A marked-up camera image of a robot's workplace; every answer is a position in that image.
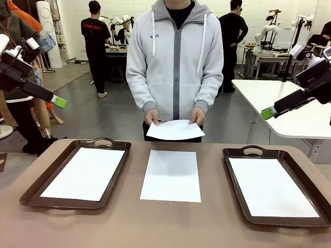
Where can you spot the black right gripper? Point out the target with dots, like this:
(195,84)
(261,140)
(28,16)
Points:
(318,80)

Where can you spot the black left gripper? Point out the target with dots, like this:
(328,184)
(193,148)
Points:
(13,73)

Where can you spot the white A4 paper sheet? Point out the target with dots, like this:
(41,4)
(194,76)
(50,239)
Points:
(82,173)
(271,188)
(170,175)

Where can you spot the white A4 paper stack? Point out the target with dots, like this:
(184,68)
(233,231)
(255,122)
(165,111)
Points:
(175,130)

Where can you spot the person's right forearm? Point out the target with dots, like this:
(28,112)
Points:
(141,93)

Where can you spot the person's left forearm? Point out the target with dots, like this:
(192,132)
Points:
(210,93)

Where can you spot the person's left hand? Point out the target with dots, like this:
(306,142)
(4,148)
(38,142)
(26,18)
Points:
(199,115)

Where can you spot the person's right hand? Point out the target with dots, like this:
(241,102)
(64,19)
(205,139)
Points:
(152,116)

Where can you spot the black tripod pole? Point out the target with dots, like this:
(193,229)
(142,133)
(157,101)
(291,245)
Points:
(288,69)

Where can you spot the dark round base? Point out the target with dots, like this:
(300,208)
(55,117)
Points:
(269,76)

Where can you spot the white table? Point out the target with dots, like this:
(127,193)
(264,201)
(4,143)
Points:
(258,90)

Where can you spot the grey background desk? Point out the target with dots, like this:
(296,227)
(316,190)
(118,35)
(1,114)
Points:
(271,58)

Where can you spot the blue patterned garment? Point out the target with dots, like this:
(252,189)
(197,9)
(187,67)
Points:
(47,41)

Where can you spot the white round fan base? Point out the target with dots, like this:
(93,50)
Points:
(5,131)

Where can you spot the dark brown plastic tray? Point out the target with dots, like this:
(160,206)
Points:
(285,160)
(57,168)

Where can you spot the figure in orange clothes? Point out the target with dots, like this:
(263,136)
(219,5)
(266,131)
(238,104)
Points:
(28,19)

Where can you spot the brown board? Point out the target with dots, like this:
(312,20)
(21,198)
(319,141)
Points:
(2,157)

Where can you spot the white tower air conditioner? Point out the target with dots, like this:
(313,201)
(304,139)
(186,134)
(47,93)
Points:
(46,15)

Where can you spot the person in black clothes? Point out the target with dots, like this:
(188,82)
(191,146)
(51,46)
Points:
(325,31)
(232,25)

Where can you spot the grey stool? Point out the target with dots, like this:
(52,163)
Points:
(117,73)

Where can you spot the man in black printed T-shirt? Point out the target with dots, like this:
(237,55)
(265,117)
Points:
(94,31)

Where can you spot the black boom stand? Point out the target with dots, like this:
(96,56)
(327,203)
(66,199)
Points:
(270,18)

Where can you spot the dark background work table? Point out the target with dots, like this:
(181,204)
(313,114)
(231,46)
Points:
(117,53)

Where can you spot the person in black suit jacket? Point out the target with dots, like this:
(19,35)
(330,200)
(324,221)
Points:
(120,34)

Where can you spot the person in grey white hoodie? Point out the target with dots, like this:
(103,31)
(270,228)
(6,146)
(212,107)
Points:
(175,64)

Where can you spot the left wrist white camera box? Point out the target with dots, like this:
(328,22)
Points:
(33,43)

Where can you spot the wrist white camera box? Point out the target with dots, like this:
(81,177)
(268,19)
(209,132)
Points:
(296,50)
(33,43)

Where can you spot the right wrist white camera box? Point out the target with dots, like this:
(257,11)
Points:
(296,50)

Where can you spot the wall electrical box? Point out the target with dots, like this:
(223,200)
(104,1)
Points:
(61,38)

